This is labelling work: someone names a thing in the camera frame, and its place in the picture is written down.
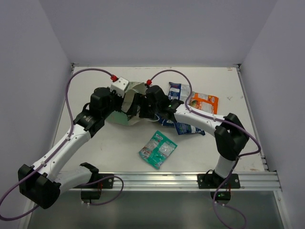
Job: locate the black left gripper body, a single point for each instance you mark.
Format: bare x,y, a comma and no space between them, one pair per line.
118,101

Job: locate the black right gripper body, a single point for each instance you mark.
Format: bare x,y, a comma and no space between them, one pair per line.
147,109

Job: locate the blue white snack packet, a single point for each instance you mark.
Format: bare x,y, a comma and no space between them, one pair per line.
164,122
178,91

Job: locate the green paper gift bag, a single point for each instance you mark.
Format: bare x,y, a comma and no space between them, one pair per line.
122,117

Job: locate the dark blue snack packet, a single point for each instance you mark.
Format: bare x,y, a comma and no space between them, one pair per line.
183,129

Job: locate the green snack packet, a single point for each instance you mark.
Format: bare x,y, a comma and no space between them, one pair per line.
157,150

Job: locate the orange snack packet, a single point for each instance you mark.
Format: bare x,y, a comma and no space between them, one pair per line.
204,102

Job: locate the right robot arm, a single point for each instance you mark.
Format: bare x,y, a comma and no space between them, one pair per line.
227,130

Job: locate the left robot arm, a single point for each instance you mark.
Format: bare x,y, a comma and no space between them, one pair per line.
43,182

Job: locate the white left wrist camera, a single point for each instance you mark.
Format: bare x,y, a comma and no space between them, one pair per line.
120,86

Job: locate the black left base bracket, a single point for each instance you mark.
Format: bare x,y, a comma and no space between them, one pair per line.
107,183

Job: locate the black base bracket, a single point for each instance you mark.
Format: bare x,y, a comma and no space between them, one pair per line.
107,183
213,181

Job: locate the black right base bracket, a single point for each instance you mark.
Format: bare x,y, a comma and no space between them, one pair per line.
213,181

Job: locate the aluminium mounting rail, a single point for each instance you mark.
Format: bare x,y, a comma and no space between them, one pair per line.
192,181

